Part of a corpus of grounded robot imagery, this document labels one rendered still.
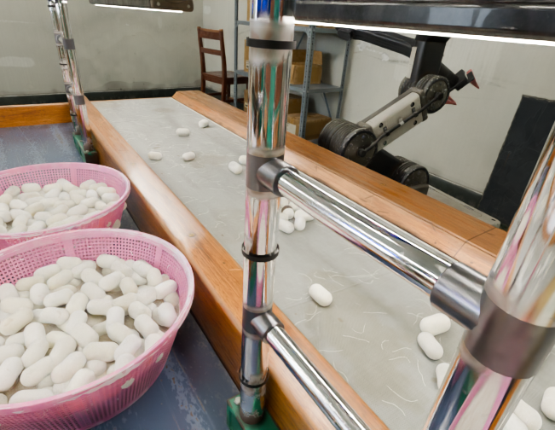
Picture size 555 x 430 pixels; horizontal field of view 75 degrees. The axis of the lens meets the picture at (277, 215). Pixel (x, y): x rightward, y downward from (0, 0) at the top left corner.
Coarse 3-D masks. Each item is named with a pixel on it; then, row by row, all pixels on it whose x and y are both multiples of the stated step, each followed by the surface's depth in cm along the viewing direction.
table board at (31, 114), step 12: (0, 108) 114; (12, 108) 115; (24, 108) 117; (36, 108) 119; (48, 108) 121; (60, 108) 123; (0, 120) 115; (12, 120) 117; (24, 120) 118; (36, 120) 120; (48, 120) 122; (60, 120) 124
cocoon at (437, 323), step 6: (426, 318) 40; (432, 318) 40; (438, 318) 40; (444, 318) 40; (420, 324) 40; (426, 324) 40; (432, 324) 40; (438, 324) 40; (444, 324) 40; (450, 324) 41; (426, 330) 40; (432, 330) 39; (438, 330) 40; (444, 330) 40
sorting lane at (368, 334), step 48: (144, 144) 91; (192, 144) 93; (240, 144) 96; (192, 192) 69; (240, 192) 70; (336, 192) 73; (240, 240) 55; (288, 240) 56; (336, 240) 57; (288, 288) 46; (336, 288) 47; (384, 288) 47; (336, 336) 40; (384, 336) 40; (384, 384) 35; (432, 384) 35
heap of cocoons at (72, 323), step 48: (0, 288) 42; (48, 288) 44; (96, 288) 44; (144, 288) 46; (0, 336) 38; (48, 336) 38; (96, 336) 38; (144, 336) 39; (0, 384) 32; (48, 384) 34
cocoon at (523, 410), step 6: (522, 402) 32; (516, 408) 32; (522, 408) 31; (528, 408) 31; (516, 414) 31; (522, 414) 31; (528, 414) 31; (534, 414) 31; (522, 420) 31; (528, 420) 31; (534, 420) 31; (540, 420) 31; (528, 426) 31; (534, 426) 31; (540, 426) 31
